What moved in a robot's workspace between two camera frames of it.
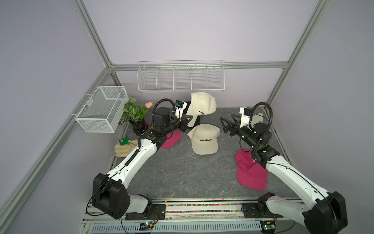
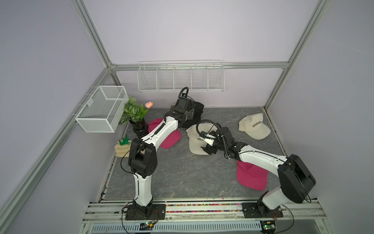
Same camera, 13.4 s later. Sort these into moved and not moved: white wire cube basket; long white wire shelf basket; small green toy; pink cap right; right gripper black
Moved: right gripper black
Not moved: pink cap right; long white wire shelf basket; small green toy; white wire cube basket
